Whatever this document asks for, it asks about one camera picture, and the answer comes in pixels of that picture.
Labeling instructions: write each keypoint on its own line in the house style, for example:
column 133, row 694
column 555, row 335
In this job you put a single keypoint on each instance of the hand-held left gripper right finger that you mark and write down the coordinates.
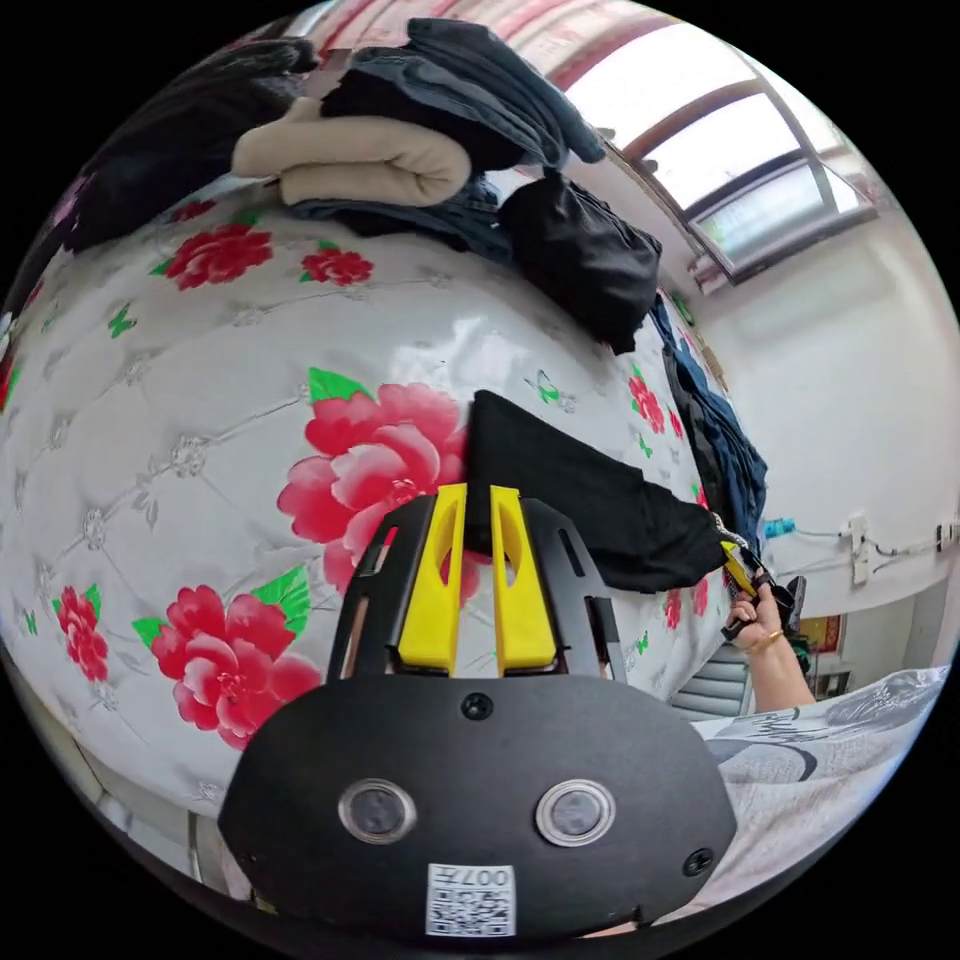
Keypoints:
column 521, row 607

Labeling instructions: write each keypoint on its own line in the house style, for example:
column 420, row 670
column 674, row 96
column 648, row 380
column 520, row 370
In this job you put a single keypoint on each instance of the person's right forearm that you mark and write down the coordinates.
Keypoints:
column 780, row 675

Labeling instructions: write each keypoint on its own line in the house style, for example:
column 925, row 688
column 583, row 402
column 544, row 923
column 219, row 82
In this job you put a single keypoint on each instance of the person's body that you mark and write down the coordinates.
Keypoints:
column 810, row 772

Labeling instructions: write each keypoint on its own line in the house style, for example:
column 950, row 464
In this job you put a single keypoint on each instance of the black fuzzy garment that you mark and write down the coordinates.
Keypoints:
column 180, row 135

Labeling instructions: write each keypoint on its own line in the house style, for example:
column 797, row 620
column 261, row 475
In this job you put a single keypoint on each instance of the window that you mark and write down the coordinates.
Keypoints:
column 720, row 142

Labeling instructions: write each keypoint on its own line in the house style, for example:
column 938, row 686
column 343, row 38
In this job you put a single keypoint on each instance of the pile of blue clothes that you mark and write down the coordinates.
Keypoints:
column 724, row 435

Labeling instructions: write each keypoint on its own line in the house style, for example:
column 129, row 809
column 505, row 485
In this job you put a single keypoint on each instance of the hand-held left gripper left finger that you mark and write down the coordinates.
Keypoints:
column 433, row 600

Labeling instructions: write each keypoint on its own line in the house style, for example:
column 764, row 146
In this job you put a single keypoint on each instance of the bed with floral quilt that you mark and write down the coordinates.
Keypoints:
column 225, row 420

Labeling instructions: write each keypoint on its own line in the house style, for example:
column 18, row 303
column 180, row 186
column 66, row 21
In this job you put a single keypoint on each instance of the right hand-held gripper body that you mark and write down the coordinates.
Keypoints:
column 789, row 600

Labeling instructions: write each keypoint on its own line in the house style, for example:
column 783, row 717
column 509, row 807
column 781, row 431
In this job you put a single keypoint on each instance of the black thermal pants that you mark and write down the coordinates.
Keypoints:
column 585, row 495

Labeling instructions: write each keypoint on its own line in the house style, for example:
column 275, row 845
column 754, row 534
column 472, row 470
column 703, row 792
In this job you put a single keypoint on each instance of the person's right hand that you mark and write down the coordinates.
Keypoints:
column 757, row 615

